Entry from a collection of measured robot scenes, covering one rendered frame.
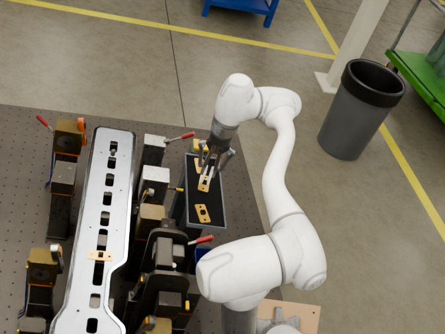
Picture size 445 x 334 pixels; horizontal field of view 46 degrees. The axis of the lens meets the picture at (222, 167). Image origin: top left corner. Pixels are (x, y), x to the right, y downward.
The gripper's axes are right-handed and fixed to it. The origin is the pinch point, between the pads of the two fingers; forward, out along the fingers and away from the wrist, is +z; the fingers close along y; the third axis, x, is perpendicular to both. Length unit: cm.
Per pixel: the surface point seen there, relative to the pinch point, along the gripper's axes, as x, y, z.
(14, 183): -22, 77, 54
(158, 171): -9.3, 17.2, 12.9
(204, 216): 12.6, -2.9, 7.6
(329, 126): -219, -103, 101
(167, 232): 26.6, 8.6, 5.0
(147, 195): 3.4, 18.6, 14.2
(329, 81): -329, -117, 119
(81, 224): 16.5, 37.8, 23.9
